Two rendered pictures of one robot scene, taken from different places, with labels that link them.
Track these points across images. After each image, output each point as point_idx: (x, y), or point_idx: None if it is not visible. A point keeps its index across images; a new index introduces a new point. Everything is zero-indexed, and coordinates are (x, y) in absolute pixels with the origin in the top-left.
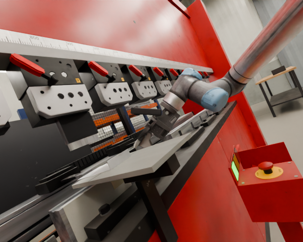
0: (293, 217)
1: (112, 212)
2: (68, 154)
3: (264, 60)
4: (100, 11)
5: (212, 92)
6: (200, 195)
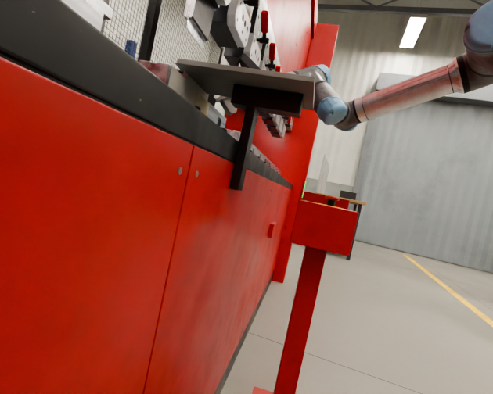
0: (329, 246)
1: None
2: None
3: (390, 106)
4: None
5: (337, 99)
6: (249, 201)
